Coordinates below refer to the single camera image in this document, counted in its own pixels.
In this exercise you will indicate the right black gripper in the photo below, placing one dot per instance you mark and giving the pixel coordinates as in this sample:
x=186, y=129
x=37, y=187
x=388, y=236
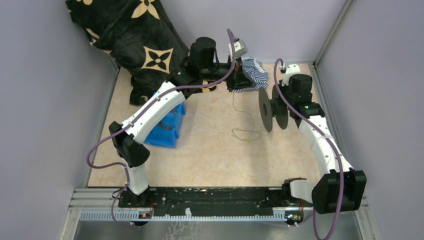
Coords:
x=283, y=90

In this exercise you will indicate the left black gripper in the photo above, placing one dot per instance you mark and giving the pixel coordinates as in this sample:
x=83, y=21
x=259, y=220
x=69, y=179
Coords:
x=244, y=81

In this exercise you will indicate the black cable spool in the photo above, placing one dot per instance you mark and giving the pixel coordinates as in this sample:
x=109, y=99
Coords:
x=272, y=108

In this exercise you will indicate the blue plastic bin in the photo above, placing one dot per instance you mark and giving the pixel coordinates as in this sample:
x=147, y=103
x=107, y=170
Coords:
x=167, y=131

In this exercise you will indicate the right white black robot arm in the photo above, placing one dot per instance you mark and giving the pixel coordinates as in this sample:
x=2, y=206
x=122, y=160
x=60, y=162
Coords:
x=340, y=187

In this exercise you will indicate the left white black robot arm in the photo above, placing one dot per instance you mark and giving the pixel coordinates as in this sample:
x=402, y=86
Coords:
x=197, y=71

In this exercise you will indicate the blue white striped cloth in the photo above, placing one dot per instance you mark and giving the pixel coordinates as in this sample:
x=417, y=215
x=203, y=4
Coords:
x=254, y=69

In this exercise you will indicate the black beige floral blanket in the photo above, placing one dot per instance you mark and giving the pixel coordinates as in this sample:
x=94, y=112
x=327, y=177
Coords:
x=137, y=34

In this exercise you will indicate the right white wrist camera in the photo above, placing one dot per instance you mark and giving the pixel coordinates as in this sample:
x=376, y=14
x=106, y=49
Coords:
x=288, y=71

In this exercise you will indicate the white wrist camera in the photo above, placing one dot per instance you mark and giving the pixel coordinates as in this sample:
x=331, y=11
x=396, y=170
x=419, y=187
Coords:
x=237, y=49
x=288, y=71

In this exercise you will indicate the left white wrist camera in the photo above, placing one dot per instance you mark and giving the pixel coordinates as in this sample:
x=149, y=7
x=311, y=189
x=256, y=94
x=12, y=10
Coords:
x=237, y=49

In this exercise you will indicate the aluminium frame rail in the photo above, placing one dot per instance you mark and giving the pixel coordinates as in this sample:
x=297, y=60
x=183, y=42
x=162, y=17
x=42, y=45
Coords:
x=104, y=197

